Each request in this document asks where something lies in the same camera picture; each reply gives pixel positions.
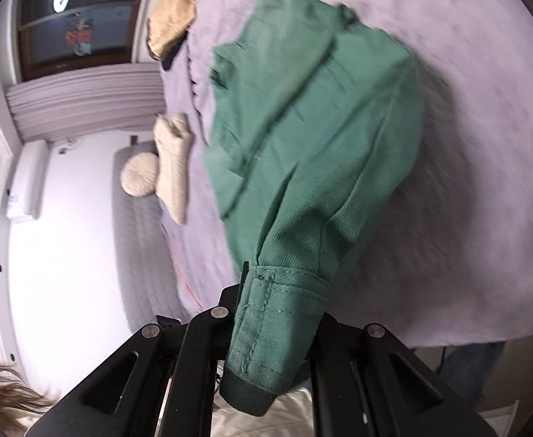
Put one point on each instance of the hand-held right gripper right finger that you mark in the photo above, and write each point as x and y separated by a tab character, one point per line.
339	364

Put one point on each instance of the round cream cushion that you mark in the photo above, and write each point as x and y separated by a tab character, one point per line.
139	175

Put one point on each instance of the white air conditioner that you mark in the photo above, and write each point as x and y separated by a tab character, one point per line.
27	182

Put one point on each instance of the cream puffer jacket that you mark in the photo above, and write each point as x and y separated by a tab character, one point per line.
173	168

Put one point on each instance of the beige ribbed sweater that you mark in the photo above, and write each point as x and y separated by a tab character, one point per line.
173	13

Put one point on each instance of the green work jacket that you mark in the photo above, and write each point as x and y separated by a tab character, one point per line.
321	145

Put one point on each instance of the person's white garment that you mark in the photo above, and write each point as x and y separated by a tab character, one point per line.
284	419

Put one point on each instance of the purple plush blanket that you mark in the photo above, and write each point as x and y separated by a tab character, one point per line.
476	145

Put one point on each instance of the pale pleated curtain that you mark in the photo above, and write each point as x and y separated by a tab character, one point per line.
84	100

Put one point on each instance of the dark window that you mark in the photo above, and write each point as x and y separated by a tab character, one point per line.
89	9

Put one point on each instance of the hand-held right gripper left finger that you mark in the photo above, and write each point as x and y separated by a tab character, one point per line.
203	341

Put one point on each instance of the person's hair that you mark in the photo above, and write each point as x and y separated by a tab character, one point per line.
2	391

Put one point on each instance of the black cloth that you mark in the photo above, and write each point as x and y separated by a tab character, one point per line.
173	52

